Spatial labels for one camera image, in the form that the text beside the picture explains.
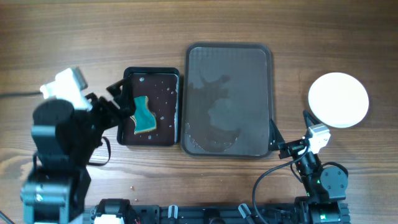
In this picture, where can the green yellow sponge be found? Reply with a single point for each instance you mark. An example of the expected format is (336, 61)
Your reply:
(143, 118)

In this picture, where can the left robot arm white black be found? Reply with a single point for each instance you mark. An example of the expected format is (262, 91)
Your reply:
(66, 132)

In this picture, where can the black water basin tray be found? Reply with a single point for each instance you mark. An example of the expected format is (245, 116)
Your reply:
(161, 85)

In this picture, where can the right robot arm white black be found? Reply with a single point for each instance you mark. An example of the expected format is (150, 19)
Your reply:
(324, 183)

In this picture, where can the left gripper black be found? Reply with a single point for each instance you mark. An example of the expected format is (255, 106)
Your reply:
(125, 103)

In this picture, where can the white plate top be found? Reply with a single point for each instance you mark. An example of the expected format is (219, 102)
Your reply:
(338, 100)

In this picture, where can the large brown serving tray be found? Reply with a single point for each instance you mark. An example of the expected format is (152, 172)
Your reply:
(228, 100)

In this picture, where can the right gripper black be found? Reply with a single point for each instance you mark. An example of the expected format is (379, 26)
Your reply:
(276, 137)

